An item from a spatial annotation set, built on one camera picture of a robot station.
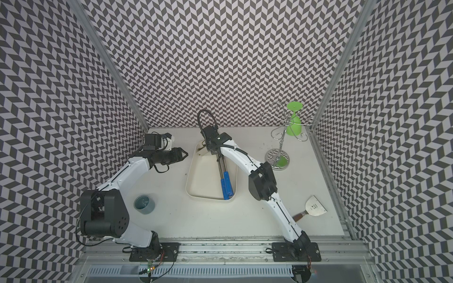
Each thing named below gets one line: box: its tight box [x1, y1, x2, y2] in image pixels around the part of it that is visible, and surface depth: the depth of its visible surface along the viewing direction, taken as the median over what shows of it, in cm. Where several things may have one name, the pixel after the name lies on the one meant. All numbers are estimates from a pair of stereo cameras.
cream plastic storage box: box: [185, 139, 239, 202], surface depth 95 cm
